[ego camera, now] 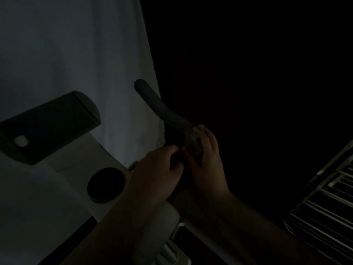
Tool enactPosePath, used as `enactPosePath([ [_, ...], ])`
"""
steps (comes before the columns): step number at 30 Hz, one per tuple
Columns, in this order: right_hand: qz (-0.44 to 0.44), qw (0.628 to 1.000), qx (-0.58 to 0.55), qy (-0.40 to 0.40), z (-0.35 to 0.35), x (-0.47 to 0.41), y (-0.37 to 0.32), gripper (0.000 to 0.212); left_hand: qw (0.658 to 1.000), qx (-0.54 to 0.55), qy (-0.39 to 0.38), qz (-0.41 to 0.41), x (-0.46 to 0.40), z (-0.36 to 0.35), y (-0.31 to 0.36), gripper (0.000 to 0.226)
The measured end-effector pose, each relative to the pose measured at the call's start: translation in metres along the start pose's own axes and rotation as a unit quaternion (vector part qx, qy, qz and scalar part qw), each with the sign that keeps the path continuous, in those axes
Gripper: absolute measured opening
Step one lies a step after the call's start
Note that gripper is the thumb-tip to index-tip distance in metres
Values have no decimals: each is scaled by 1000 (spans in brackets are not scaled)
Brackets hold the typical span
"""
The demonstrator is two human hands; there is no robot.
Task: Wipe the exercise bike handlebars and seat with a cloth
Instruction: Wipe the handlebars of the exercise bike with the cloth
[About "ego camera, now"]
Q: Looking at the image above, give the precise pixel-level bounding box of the white exercise bike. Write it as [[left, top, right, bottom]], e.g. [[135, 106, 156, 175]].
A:
[[0, 78, 243, 265]]

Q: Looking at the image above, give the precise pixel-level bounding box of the white hanging sheet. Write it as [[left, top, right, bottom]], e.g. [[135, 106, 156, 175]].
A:
[[0, 0, 166, 265]]

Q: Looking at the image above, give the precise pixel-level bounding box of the grey cleaning cloth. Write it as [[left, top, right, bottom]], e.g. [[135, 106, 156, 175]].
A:
[[185, 124, 206, 156]]

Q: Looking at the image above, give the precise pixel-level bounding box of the metal drying rack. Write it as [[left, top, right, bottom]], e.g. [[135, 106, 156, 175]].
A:
[[284, 139, 353, 265]]

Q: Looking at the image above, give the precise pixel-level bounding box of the grey white tablet holder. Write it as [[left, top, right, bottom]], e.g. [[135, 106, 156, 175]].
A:
[[0, 91, 102, 166]]

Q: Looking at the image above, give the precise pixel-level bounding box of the person's left forearm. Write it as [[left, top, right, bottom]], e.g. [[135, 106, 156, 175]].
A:
[[59, 201, 158, 265]]

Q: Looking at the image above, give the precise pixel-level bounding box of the person's right forearm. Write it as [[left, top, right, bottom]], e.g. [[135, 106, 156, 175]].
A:
[[209, 190, 337, 265]]

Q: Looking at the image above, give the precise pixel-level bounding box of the person's right hand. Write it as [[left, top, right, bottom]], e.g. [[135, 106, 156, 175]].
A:
[[181, 127, 231, 202]]

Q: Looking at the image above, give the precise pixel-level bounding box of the person's left hand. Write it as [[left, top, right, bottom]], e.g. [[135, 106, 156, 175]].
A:
[[128, 145, 185, 216]]

